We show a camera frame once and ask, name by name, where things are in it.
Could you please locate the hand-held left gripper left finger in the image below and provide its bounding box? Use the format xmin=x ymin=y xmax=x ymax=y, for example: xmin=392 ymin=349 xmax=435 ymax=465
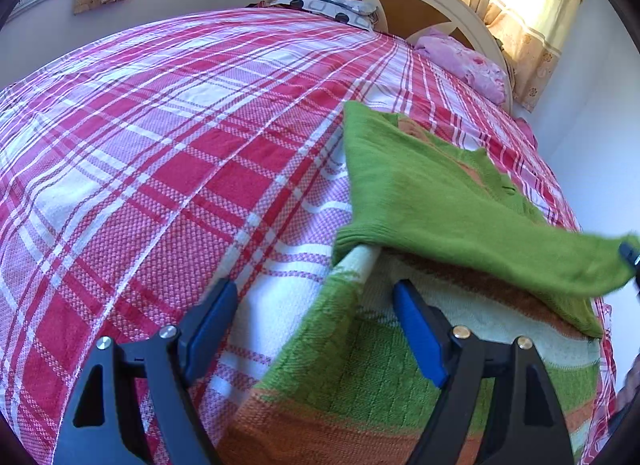
xmin=52 ymin=278 xmax=239 ymax=465

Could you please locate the green knitted striped sweater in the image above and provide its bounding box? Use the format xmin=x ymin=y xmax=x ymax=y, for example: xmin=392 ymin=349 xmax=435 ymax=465
xmin=220 ymin=100 xmax=640 ymax=465

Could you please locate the red plaid bedspread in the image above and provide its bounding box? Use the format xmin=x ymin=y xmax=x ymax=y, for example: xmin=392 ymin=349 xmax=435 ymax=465
xmin=0 ymin=6 xmax=618 ymax=465

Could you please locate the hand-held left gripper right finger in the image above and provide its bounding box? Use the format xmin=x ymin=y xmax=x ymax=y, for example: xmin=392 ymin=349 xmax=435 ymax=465
xmin=392 ymin=278 xmax=576 ymax=465

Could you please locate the cream wooden headboard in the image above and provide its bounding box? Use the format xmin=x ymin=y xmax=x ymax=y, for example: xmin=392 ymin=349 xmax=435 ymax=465
xmin=267 ymin=0 xmax=515 ymax=113

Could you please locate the small pink cloth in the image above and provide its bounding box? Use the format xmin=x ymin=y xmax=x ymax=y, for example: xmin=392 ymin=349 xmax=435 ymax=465
xmin=514 ymin=116 xmax=539 ymax=148

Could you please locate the pink floral pillow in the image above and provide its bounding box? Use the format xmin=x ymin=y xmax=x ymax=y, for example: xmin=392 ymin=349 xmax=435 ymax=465
xmin=412 ymin=28 xmax=508 ymax=106

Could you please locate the grey patterned pillow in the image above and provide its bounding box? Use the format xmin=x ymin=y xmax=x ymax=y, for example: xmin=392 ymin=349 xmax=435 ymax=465
xmin=270 ymin=0 xmax=380 ymax=32

